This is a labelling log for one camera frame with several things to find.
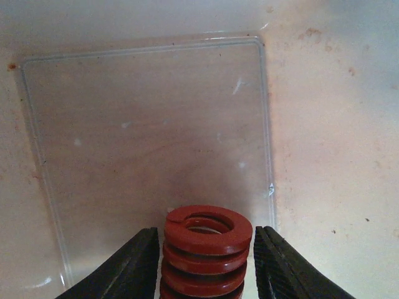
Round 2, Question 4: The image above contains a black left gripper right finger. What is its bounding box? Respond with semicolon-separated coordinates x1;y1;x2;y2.
254;226;353;299

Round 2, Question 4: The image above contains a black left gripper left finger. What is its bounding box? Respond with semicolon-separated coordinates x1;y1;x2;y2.
62;227;158;299

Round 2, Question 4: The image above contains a translucent spring bin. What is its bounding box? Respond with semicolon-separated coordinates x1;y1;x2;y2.
1;1;398;298

